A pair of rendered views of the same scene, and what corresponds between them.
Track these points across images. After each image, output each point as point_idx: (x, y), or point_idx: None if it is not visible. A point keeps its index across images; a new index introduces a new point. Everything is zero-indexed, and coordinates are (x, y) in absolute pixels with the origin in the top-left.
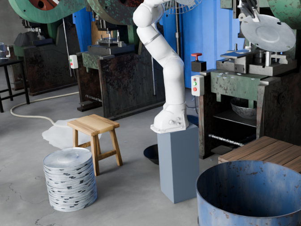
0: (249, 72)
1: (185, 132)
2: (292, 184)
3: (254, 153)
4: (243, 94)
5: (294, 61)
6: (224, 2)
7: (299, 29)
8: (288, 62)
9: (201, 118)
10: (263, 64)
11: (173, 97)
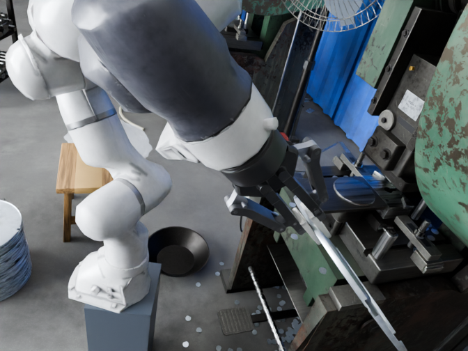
0: (340, 237)
1: (119, 316)
2: None
3: None
4: (304, 270)
5: (454, 261)
6: (367, 66)
7: None
8: (427, 271)
9: (242, 242)
10: (373, 241)
11: (107, 252)
